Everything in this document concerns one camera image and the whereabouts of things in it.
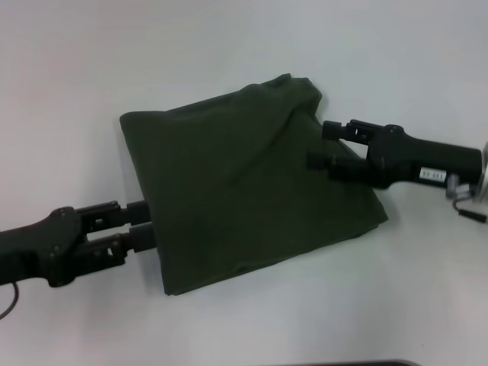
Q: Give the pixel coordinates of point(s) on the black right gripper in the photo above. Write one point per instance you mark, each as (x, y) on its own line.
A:
(419, 160)

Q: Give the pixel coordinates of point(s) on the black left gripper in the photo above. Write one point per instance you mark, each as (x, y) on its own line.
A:
(42, 248)

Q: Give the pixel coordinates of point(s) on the dark green FREE t-shirt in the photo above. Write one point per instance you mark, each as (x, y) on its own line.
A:
(236, 190)

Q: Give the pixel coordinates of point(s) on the dark flat device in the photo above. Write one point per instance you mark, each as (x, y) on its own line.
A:
(381, 363)

